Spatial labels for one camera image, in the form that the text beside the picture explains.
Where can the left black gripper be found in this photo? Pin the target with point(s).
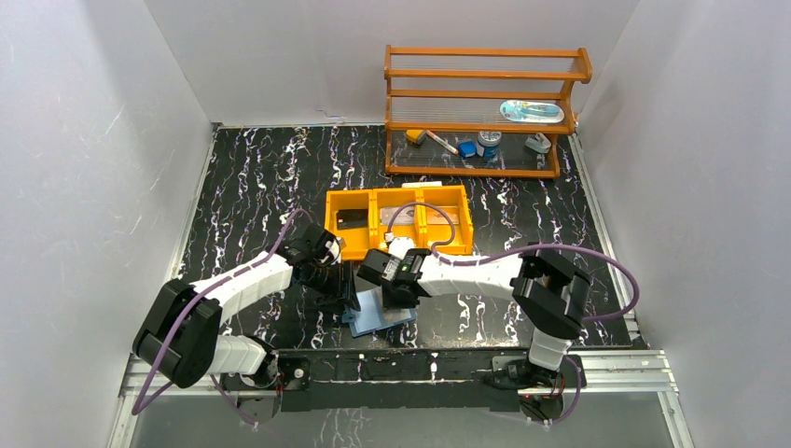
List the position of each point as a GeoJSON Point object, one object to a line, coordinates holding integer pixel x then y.
{"type": "Point", "coordinates": [337, 286]}

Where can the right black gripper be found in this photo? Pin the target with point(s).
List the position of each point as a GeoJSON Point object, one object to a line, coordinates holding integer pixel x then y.
{"type": "Point", "coordinates": [392, 302]}

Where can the blue card holder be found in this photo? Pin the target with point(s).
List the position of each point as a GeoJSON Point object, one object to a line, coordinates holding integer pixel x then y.
{"type": "Point", "coordinates": [372, 316]}

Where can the yellow three-compartment bin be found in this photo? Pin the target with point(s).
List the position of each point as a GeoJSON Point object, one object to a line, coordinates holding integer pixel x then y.
{"type": "Point", "coordinates": [454, 239]}

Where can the orange wooden shelf rack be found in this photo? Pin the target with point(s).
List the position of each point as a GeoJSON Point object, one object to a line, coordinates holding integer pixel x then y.
{"type": "Point", "coordinates": [456, 93]}

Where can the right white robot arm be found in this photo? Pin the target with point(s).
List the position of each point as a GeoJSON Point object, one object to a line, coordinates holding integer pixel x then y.
{"type": "Point", "coordinates": [549, 288]}

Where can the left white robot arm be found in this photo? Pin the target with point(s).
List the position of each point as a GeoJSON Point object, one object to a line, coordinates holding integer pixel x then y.
{"type": "Point", "coordinates": [180, 336]}

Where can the silver credit card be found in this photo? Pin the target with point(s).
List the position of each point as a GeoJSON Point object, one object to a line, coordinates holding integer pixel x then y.
{"type": "Point", "coordinates": [392, 215]}

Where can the black credit card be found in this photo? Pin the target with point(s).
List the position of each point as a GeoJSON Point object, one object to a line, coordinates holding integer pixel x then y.
{"type": "Point", "coordinates": [348, 219]}

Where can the white rectangular box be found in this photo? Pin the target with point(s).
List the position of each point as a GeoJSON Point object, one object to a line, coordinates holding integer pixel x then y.
{"type": "Point", "coordinates": [421, 184]}

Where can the yellow sponge block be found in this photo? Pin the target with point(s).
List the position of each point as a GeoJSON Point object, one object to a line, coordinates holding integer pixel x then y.
{"type": "Point", "coordinates": [415, 137]}

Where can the white marker pen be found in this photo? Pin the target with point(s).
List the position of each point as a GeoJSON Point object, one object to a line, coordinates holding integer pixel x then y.
{"type": "Point", "coordinates": [444, 143]}

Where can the blue small box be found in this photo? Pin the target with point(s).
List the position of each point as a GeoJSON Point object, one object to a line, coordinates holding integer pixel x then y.
{"type": "Point", "coordinates": [467, 149]}

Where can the grey tape dispenser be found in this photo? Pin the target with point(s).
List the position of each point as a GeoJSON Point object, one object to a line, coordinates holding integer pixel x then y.
{"type": "Point", "coordinates": [539, 143]}

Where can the blue blister pack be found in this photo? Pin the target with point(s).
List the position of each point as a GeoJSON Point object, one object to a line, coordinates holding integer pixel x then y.
{"type": "Point", "coordinates": [531, 112]}

